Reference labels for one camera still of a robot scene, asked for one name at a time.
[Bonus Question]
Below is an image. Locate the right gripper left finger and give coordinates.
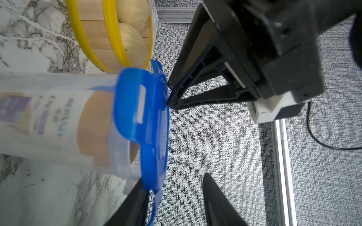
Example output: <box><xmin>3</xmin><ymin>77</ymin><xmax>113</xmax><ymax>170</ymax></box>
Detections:
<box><xmin>104</xmin><ymin>179</ymin><xmax>150</xmax><ymax>226</ymax></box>

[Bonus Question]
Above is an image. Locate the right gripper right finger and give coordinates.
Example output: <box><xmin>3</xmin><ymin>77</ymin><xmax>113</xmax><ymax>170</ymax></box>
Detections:
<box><xmin>202</xmin><ymin>173</ymin><xmax>247</xmax><ymax>226</ymax></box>

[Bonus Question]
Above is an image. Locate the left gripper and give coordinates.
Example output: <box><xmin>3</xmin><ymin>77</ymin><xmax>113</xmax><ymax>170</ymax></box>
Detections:
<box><xmin>167</xmin><ymin>1</ymin><xmax>324</xmax><ymax>110</ymax></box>

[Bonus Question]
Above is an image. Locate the blue lid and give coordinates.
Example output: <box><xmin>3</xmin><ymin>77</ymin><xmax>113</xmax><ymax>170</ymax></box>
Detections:
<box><xmin>113</xmin><ymin>60</ymin><xmax>170</xmax><ymax>226</ymax></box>

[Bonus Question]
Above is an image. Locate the clear container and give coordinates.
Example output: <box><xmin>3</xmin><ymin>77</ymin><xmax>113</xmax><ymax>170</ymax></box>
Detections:
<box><xmin>1</xmin><ymin>72</ymin><xmax>140</xmax><ymax>180</ymax></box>

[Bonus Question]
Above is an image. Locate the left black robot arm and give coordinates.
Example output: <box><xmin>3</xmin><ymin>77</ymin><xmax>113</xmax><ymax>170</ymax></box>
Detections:
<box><xmin>167</xmin><ymin>1</ymin><xmax>362</xmax><ymax>110</ymax></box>

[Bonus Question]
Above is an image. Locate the right steamed bun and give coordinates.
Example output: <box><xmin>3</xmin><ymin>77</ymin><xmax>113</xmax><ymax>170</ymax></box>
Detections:
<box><xmin>118</xmin><ymin>23</ymin><xmax>149</xmax><ymax>67</ymax></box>

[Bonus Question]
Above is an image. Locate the steamed bun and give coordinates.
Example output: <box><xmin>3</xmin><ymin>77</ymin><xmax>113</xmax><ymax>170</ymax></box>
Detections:
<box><xmin>118</xmin><ymin>23</ymin><xmax>149</xmax><ymax>67</ymax></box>
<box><xmin>117</xmin><ymin>0</ymin><xmax>152</xmax><ymax>32</ymax></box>

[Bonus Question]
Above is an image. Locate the left steamed bun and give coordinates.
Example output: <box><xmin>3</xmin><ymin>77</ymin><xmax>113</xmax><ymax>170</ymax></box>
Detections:
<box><xmin>117</xmin><ymin>0</ymin><xmax>152</xmax><ymax>32</ymax></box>

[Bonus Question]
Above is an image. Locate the yellow bamboo steamer basket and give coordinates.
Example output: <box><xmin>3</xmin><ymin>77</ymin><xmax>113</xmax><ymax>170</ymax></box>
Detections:
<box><xmin>64</xmin><ymin>0</ymin><xmax>154</xmax><ymax>74</ymax></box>

